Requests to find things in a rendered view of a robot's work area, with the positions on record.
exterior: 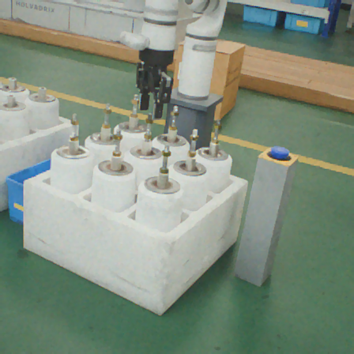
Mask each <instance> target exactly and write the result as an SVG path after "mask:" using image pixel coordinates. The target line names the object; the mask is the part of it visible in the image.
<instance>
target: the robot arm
mask: <svg viewBox="0 0 354 354"><path fill-rule="evenodd" d="M183 1H184V4H185V6H186V7H187V9H188V10H190V11H193V12H203V13H202V17H201V18H200V19H199V20H198V21H195V22H194V23H192V24H189V25H187V26H186V35H185V41H184V48H183V59H182V65H181V70H180V77H179V87H178V96H180V97H182V98H184V99H187V100H207V99H208V98H209V89H210V85H211V79H212V74H213V65H214V59H215V54H216V49H217V40H218V36H219V31H220V29H221V26H222V23H223V19H224V12H225V8H226V5H227V0H183ZM178 11H179V0H146V1H145V12H144V20H143V25H142V28H141V35H138V34H133V33H130V32H121V34H120V41H121V43H123V44H125V45H127V46H128V47H130V48H132V49H134V50H138V51H139V55H138V58H139V60H140V61H141V62H137V68H136V85H135V86H136V88H139V89H138V91H139V93H140V100H139V107H138V108H139V109H140V110H141V111H147V110H148V109H149V101H150V94H149V93H150V92H151V93H152V94H153V103H154V104H153V110H152V119H153V120H161V119H162V114H163V108H164V104H169V102H170V99H171V91H172V86H173V82H174V78H173V77H169V76H168V72H167V67H168V66H169V65H171V64H172V63H173V58H174V52H175V40H176V25H177V18H178ZM140 78H141V80H140ZM156 88H158V89H156ZM157 93H159V95H158V99H157ZM165 94H167V98H166V95H165Z"/></svg>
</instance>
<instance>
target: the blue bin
mask: <svg viewBox="0 0 354 354"><path fill-rule="evenodd" d="M48 170H51V158H50V159H48V160H45V161H42V162H40V163H38V164H35V165H33V166H31V167H29V168H24V169H22V170H20V171H16V172H14V173H12V174H11V175H7V176H6V184H7V185H8V196H9V217H10V219H11V220H12V221H14V222H16V223H18V224H20V225H23V226H24V181H25V180H27V179H30V178H35V177H36V176H37V175H39V174H41V173H43V172H45V171H48Z"/></svg>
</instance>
